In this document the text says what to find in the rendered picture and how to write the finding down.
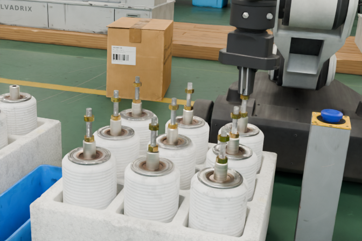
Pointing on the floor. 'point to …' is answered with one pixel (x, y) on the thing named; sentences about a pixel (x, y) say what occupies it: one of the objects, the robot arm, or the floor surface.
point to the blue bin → (24, 201)
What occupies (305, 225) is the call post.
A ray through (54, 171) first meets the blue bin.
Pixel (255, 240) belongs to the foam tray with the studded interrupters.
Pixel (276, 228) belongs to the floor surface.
